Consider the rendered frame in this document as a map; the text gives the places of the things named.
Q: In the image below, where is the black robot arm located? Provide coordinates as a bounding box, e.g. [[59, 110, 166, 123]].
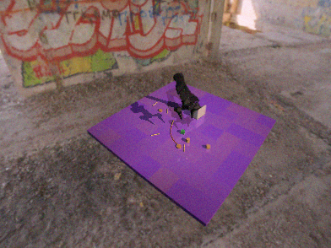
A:
[[173, 73, 202, 110]]

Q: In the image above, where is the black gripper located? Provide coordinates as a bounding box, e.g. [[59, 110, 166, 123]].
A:
[[174, 99, 198, 120]]

